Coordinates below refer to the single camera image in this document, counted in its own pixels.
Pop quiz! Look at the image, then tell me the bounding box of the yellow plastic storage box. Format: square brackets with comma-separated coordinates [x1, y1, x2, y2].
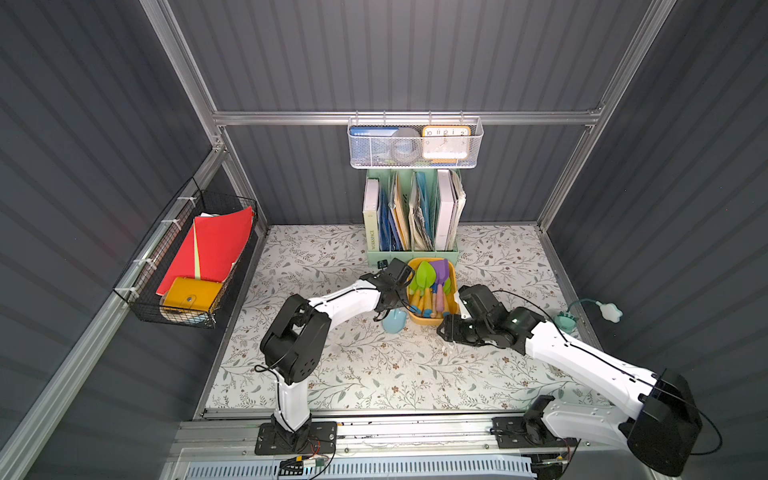
[407, 258, 460, 327]

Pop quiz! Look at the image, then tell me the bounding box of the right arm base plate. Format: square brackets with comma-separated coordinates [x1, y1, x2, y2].
[489, 416, 579, 449]

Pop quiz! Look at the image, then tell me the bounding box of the mint green small cup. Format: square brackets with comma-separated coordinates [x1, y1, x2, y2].
[554, 311, 578, 334]

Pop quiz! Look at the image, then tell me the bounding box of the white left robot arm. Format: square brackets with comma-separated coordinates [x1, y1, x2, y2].
[254, 259, 414, 435]

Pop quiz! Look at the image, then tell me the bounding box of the grey tape roll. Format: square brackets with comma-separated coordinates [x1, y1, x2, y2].
[390, 127, 422, 165]

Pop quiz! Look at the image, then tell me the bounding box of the black wire wall basket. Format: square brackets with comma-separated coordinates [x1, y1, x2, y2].
[113, 181, 259, 329]

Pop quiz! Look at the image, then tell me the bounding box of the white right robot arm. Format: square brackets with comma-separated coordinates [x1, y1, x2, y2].
[437, 284, 703, 477]

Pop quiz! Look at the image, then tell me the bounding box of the red paper folder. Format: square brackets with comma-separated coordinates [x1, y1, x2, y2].
[156, 207, 254, 296]

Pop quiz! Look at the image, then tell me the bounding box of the floral patterned table mat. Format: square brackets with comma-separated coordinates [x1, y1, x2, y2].
[204, 225, 602, 416]

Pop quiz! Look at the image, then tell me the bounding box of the light blue toy shovel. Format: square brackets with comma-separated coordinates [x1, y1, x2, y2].
[381, 309, 408, 334]

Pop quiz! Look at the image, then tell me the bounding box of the blue box in basket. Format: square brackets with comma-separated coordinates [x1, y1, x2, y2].
[348, 126, 398, 168]

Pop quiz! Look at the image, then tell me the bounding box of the white binder in organizer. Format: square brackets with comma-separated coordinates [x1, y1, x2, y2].
[434, 170, 456, 251]

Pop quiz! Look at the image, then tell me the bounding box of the white wire hanging basket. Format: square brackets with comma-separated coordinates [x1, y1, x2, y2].
[347, 116, 485, 170]

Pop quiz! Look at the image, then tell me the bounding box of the mint green file organizer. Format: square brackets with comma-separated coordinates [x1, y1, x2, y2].
[364, 169, 466, 267]

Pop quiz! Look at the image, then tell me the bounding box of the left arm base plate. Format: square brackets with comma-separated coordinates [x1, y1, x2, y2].
[254, 420, 338, 456]

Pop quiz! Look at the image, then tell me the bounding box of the yellow wallet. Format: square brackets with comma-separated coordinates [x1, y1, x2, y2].
[161, 277, 223, 311]

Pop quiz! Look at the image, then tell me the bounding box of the purple shovel pink handle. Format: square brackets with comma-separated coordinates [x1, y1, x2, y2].
[431, 259, 450, 318]

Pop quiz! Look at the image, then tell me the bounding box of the yellow alarm clock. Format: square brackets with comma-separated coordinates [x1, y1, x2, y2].
[422, 125, 472, 161]

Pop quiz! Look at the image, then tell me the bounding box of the white book in organizer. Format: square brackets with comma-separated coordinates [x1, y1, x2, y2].
[362, 178, 380, 251]

